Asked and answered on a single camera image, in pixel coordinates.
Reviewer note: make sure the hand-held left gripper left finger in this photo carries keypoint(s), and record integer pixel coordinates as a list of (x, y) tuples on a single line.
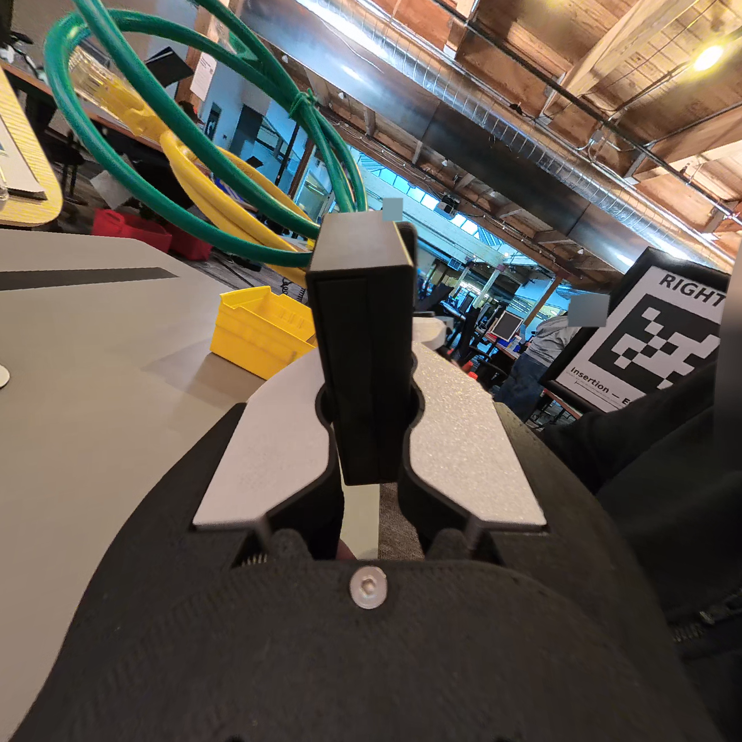
[(272, 452)]

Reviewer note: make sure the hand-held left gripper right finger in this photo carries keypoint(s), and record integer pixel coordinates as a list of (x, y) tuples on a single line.
[(469, 458)]

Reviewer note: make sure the black network switch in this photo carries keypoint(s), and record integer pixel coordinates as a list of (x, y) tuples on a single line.
[(359, 324)]

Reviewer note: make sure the yellow plastic bin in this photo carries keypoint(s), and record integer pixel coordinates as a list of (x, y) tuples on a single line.
[(255, 342)]

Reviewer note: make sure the computer monitor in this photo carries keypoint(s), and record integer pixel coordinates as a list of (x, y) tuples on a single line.
[(505, 326)]

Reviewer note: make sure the black and white tag sign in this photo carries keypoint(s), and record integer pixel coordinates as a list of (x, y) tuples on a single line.
[(632, 348)]

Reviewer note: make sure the person's black jacket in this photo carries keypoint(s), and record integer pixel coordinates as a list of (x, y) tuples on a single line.
[(666, 493)]

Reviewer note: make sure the red plastic bin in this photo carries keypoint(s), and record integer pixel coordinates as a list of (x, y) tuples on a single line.
[(127, 229), (191, 246)]

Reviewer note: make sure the black tape strip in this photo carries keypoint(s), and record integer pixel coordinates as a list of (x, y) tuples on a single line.
[(87, 278)]

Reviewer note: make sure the white paper notice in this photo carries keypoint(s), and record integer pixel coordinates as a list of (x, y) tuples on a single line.
[(203, 78)]

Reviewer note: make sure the black tilted panel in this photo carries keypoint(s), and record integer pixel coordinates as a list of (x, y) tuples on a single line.
[(168, 66)]

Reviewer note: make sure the ceiling lamp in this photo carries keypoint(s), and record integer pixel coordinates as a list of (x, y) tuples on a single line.
[(708, 58)]

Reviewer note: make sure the metal air duct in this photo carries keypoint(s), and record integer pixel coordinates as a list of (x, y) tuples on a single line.
[(521, 139)]

